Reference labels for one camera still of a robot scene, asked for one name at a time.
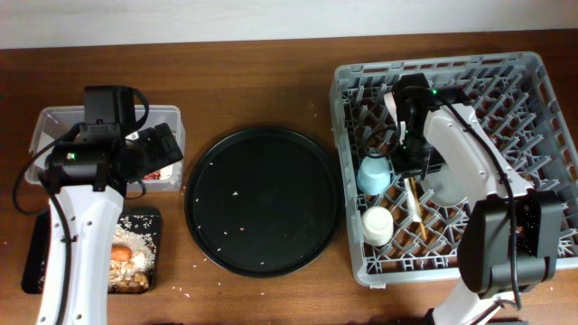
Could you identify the brown mushroom piece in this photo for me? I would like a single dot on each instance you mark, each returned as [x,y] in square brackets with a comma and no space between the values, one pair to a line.
[138,282]

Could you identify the light blue cup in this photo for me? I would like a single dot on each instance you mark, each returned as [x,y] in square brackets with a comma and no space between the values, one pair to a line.
[374,176]

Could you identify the grey dishwasher rack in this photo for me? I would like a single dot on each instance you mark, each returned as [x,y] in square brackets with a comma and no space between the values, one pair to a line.
[516,106]

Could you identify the white tissue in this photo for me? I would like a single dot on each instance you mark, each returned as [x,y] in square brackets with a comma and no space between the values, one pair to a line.
[165,173]

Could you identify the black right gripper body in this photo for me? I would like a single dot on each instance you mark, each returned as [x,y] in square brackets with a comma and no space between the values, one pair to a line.
[414,156]

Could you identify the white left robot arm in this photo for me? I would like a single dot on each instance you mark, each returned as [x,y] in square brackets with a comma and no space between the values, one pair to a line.
[86,173]

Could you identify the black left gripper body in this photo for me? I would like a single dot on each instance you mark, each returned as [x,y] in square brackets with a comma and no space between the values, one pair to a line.
[154,153]

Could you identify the red snack wrapper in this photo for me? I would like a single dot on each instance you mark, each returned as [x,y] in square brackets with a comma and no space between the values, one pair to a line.
[152,176]

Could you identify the white plastic fork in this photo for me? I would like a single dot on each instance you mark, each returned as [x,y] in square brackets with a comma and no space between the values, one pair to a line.
[410,201]

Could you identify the round black serving tray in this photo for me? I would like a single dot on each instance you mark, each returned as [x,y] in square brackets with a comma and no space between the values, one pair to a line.
[264,201]

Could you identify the wooden chopstick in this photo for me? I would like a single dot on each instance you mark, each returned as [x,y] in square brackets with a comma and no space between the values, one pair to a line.
[418,209]

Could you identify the orange carrot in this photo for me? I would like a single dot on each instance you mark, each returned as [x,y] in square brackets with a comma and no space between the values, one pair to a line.
[121,254]

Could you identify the rice and peanut shells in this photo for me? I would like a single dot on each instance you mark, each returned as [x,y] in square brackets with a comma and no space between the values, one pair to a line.
[131,262]

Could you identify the black rectangular tray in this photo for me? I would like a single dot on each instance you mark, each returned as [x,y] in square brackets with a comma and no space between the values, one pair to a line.
[149,221]

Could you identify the grey round plate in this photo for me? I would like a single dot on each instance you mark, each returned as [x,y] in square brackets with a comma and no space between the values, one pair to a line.
[447,190]

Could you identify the clear plastic waste bin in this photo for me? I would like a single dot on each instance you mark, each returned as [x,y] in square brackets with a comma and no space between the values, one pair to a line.
[55,121]

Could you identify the cream white cup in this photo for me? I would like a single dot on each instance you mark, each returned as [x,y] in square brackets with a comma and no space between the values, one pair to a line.
[378,226]

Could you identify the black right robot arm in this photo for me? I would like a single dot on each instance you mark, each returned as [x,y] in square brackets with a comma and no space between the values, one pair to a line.
[510,242]

